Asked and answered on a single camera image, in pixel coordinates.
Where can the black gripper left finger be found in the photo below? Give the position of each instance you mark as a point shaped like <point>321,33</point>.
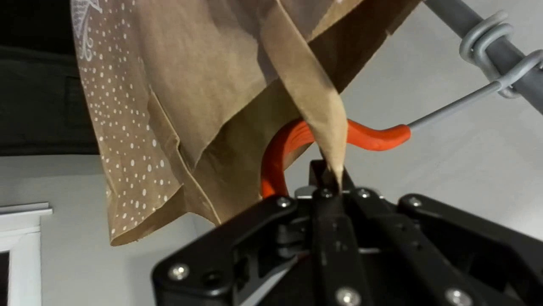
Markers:
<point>238,255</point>

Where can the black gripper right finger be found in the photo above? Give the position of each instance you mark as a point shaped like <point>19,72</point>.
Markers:
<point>452,248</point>

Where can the brown bag with white dots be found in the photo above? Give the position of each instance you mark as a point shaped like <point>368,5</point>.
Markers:
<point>204,85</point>

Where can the grey metal pole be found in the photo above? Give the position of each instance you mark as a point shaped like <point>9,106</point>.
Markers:
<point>452,10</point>

